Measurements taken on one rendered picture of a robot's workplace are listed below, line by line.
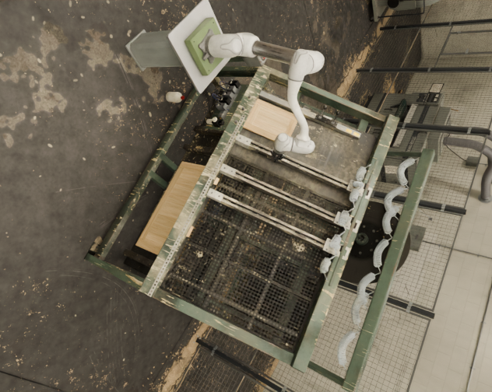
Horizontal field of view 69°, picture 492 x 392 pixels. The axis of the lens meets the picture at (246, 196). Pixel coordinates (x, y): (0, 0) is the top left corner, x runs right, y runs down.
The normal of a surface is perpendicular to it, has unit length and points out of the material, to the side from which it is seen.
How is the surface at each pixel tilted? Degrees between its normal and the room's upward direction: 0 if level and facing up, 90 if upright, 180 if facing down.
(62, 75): 0
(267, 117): 57
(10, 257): 0
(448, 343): 90
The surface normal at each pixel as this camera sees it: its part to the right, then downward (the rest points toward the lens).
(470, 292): -0.37, -0.61
